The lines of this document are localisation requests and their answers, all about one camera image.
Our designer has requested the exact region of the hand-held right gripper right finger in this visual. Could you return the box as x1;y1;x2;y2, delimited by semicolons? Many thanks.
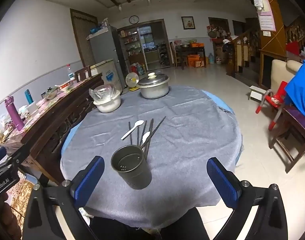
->
207;157;296;240

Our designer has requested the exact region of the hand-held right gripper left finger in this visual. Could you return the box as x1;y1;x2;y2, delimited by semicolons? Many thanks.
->
22;155;105;240

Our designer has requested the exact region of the dark metal utensil holder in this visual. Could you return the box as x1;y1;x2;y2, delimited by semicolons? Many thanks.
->
111;144;152;190

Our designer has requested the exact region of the group of dark chopsticks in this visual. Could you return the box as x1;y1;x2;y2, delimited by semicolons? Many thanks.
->
128;116;166;160

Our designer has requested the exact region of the white plastic spoon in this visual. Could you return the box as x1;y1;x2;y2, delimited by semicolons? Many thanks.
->
141;131;151;151
121;120;145;140

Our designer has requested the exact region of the purple water bottle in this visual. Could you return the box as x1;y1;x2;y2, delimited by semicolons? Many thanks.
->
4;96;25;131

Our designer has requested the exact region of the blue table cover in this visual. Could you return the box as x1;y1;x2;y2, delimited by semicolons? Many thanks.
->
61;89;243;167

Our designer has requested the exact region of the grey tablecloth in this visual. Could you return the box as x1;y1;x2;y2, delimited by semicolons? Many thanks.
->
60;85;243;230

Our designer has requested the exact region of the dark wooden sideboard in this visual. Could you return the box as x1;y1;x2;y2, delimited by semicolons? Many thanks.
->
0;72;105;188

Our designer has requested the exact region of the teal water bottle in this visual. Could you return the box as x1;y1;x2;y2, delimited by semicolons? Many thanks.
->
24;89;34;105

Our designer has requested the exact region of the white bowl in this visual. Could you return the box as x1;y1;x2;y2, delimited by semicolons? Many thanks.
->
93;94;122;113

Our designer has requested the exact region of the person's dark clothing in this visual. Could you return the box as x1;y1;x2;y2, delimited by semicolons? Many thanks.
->
89;207;211;240

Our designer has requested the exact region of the pot with glass lid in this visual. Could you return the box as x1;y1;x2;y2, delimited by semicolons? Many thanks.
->
41;87;59;100

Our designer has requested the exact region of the clear plastic bag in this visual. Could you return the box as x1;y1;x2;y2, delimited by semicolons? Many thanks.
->
89;84;121;104

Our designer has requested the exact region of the wooden bench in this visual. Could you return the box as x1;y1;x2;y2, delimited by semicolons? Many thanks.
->
269;105;305;174

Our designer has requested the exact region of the red patterned bowl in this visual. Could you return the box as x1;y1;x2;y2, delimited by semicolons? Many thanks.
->
59;80;72;92

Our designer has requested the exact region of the white step stool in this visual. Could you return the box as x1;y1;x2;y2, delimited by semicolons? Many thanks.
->
248;85;269;101

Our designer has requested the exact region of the red plastic chair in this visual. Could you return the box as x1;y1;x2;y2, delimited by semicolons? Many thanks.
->
255;81;289;131

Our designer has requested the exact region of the brown wooden chair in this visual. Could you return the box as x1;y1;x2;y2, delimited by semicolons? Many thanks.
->
75;66;91;82

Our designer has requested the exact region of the clear bottle with red cap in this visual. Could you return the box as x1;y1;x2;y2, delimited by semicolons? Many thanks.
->
66;64;76;81

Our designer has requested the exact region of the small desk fan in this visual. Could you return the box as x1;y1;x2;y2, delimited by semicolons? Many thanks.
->
125;72;140;92

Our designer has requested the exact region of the white chest freezer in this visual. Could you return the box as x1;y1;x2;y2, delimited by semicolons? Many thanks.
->
90;59;123;93

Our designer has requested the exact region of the aluminium pot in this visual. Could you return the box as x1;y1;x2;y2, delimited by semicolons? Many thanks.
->
140;81;170;99

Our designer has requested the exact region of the aluminium pot lid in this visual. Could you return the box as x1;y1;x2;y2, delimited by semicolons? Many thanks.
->
137;72;170;88

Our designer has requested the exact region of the blue cloth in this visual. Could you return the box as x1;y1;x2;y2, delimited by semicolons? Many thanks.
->
284;59;305;122

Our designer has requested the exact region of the cream sofa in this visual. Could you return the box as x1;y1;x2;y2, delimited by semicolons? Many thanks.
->
271;59;303;95

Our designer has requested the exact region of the large orange box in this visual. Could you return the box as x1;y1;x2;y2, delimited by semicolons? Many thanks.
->
187;54;201;67

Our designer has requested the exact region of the grey refrigerator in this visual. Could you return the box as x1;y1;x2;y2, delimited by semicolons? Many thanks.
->
87;25;128;90

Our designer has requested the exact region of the wooden staircase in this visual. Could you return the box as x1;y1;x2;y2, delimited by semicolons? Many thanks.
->
226;17;262;78

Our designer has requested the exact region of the dark wooden dining table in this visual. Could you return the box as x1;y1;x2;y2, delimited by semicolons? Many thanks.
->
175;44;207;70

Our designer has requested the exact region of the wooden display cabinet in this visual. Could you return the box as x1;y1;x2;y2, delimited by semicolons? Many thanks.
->
118;26;143;65

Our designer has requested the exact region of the brown wooden door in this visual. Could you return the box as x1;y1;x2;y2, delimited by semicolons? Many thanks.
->
70;9;98;67

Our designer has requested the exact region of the framed picture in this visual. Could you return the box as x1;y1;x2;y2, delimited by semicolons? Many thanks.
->
181;16;194;30

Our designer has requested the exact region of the pink wall calendar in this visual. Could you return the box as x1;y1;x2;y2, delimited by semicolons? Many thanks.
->
252;0;276;32

